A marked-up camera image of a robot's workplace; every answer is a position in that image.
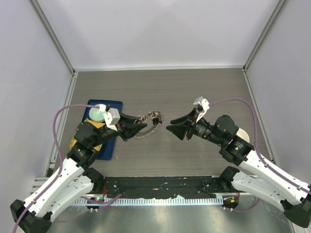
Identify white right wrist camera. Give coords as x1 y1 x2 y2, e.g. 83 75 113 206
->
193 96 209 122

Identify yellow bamboo dish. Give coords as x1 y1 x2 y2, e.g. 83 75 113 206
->
69 119 105 151

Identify aluminium frame right post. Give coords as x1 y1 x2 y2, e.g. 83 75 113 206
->
243 0 288 72

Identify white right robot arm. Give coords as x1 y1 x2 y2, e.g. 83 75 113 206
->
166 108 311 228

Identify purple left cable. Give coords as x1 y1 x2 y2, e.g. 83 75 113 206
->
11 104 109 233

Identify blue plastic tray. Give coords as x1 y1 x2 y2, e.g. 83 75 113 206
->
82 100 123 160

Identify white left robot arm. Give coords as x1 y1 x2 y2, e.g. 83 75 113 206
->
10 108 147 233

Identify aluminium frame post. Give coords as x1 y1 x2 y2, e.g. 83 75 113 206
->
28 0 75 75
243 0 288 72

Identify white slotted cable duct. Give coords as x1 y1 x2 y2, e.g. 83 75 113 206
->
72 197 224 206

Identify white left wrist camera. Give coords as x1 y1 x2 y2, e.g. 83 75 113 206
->
104 108 121 131

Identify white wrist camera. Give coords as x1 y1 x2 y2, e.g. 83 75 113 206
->
193 96 209 122
104 108 121 131

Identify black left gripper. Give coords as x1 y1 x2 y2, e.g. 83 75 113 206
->
91 110 147 148

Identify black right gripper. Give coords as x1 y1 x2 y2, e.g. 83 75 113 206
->
166 107 225 146

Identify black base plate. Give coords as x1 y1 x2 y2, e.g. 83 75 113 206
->
90 176 237 200

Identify teal patterned bowl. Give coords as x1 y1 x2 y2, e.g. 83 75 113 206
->
88 104 106 122

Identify aluminium frame left post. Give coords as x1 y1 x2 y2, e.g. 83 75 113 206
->
28 0 75 75

